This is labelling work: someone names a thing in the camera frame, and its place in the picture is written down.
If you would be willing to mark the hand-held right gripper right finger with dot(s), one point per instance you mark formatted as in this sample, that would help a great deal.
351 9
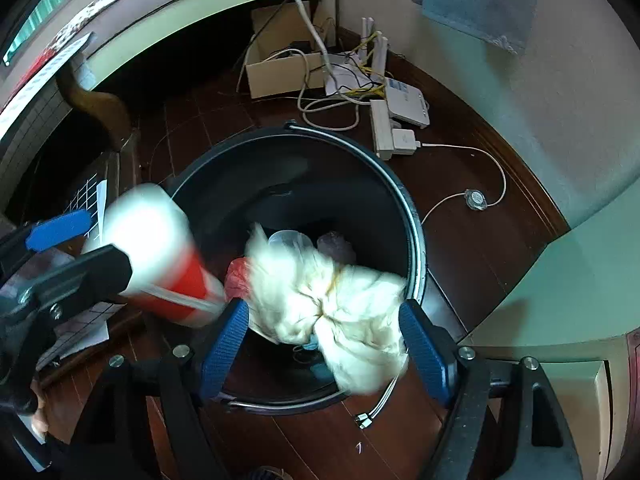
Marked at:
425 345

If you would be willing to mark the grey hanging towel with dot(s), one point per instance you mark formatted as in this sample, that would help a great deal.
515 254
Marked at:
475 0

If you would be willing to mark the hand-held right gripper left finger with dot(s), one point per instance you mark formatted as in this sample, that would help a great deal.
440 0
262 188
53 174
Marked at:
227 340

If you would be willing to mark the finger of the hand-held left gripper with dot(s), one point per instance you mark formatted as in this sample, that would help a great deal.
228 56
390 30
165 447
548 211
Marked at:
95 270
55 230

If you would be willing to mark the cardboard box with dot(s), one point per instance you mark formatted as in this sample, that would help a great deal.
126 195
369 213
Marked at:
280 72

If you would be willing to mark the window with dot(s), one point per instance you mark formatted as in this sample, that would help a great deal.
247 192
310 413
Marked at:
45 10

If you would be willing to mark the person's left hand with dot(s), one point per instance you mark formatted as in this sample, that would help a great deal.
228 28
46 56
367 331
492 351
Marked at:
38 417

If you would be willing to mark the white power strip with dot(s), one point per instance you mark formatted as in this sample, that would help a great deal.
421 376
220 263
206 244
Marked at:
381 130

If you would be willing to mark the red paper cup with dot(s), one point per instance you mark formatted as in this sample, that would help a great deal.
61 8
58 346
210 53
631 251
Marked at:
190 280

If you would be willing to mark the white modem box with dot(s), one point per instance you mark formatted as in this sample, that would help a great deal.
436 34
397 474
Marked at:
410 102

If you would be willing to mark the white router with antennas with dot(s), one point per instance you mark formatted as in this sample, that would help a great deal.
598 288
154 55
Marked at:
350 72

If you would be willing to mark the large white wad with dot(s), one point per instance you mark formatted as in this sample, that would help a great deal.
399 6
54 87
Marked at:
310 290

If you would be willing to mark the white plug adapter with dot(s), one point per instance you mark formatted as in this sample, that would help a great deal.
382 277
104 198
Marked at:
405 140

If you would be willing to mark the red snack wrapper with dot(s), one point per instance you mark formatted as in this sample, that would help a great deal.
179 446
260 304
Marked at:
236 277

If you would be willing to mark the checkered tablecloth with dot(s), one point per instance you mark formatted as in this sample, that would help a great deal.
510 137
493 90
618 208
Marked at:
30 105

